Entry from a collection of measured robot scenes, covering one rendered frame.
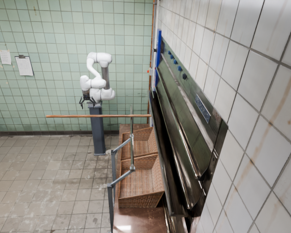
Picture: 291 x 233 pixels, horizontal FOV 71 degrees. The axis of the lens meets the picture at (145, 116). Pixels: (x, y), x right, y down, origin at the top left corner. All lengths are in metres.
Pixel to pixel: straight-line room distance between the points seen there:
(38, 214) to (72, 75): 2.16
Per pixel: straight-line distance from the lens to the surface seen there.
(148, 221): 2.29
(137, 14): 3.42
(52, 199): 3.34
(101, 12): 3.44
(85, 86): 2.40
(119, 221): 2.29
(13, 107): 4.44
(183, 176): 1.47
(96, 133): 3.50
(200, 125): 1.20
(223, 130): 0.91
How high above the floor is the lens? 2.54
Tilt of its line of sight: 32 degrees down
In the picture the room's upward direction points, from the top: 3 degrees clockwise
